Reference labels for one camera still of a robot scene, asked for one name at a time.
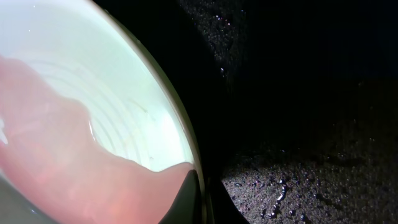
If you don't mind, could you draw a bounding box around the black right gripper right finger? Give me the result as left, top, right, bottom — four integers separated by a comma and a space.
208, 178, 249, 224

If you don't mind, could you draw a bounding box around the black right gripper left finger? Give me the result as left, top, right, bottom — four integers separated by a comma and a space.
159, 170, 202, 224

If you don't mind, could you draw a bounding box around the round black serving tray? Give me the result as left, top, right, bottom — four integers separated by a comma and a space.
99, 1, 397, 223

